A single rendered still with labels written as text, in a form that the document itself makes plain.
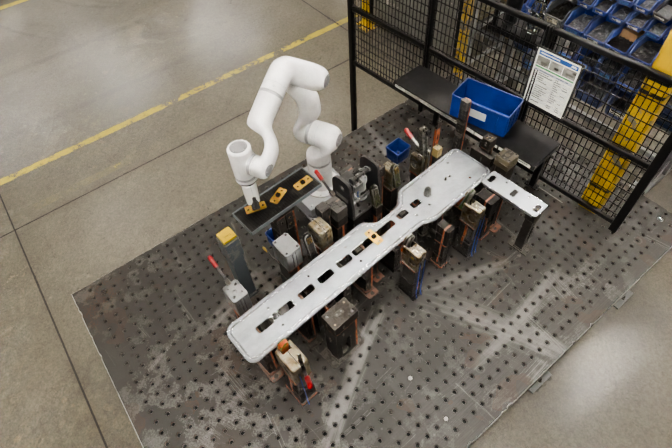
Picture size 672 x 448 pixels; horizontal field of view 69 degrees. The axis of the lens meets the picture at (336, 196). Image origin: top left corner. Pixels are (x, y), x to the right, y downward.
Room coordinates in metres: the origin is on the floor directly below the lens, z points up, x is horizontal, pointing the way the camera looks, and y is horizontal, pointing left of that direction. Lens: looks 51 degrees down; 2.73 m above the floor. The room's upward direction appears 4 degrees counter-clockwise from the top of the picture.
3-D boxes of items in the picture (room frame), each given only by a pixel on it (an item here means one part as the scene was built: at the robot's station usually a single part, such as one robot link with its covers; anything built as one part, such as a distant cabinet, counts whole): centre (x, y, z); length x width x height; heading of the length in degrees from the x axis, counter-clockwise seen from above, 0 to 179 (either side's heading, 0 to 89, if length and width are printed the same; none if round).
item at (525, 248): (1.26, -0.87, 0.84); 0.11 x 0.06 x 0.29; 39
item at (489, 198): (1.36, -0.69, 0.84); 0.11 x 0.10 x 0.28; 39
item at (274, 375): (0.78, 0.34, 0.84); 0.18 x 0.06 x 0.29; 39
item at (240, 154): (1.21, 0.32, 1.49); 0.09 x 0.08 x 0.13; 60
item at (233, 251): (1.13, 0.44, 0.92); 0.08 x 0.08 x 0.44; 39
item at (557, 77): (1.73, -1.01, 1.30); 0.23 x 0.02 x 0.31; 39
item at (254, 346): (1.16, -0.14, 1.00); 1.38 x 0.22 x 0.02; 129
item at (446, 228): (1.21, -0.47, 0.84); 0.11 x 0.08 x 0.29; 39
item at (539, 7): (1.94, -0.95, 1.53); 0.06 x 0.06 x 0.20
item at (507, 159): (1.53, -0.81, 0.88); 0.08 x 0.08 x 0.36; 39
